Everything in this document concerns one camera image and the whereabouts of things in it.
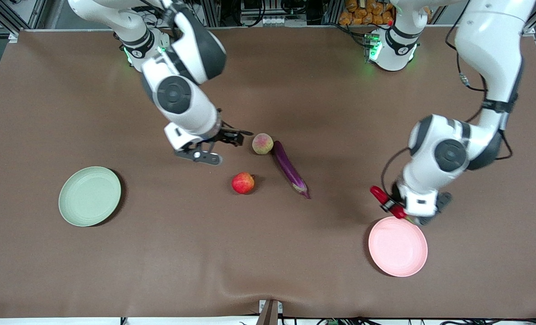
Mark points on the red chili pepper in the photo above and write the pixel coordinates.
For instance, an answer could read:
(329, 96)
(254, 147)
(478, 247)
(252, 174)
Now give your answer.
(378, 194)

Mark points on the purple eggplant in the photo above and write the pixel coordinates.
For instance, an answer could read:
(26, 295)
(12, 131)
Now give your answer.
(288, 167)

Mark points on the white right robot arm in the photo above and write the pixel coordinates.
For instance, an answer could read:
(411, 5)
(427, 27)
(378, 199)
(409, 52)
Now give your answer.
(173, 95)

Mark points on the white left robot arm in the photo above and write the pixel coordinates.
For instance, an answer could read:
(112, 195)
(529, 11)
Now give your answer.
(448, 155)

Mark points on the peach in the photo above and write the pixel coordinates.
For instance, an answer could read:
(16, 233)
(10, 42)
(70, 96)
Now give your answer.
(262, 144)

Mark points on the pink plate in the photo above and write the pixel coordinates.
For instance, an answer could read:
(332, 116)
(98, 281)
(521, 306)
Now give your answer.
(398, 248)

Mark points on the red apple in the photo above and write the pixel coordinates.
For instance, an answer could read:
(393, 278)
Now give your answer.
(243, 183)

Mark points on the green plate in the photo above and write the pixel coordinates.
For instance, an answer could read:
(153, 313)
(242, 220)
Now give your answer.
(90, 196)

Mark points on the brown tablecloth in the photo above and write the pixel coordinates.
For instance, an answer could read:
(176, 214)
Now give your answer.
(268, 253)

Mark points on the white power strip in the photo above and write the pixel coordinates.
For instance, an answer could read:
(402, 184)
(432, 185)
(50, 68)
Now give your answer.
(268, 20)

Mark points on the pile of orange items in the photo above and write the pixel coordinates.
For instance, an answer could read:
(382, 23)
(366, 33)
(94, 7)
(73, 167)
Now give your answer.
(362, 17)

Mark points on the grey metal bracket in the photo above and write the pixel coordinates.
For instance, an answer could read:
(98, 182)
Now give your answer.
(269, 313)

